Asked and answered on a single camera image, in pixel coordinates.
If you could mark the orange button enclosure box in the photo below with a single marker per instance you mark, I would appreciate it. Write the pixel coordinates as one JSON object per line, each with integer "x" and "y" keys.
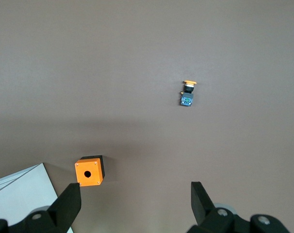
{"x": 94, "y": 168}

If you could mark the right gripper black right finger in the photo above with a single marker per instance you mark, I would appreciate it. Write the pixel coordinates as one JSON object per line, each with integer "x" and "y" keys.
{"x": 202, "y": 208}

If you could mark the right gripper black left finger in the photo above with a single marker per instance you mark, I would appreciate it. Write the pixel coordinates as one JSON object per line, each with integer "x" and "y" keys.
{"x": 62, "y": 208}

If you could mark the yellow mushroom push button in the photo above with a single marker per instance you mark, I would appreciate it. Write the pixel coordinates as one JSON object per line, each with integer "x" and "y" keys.
{"x": 187, "y": 99}

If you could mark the white drawer cabinet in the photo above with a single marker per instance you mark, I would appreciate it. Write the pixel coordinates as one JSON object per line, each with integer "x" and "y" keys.
{"x": 21, "y": 194}

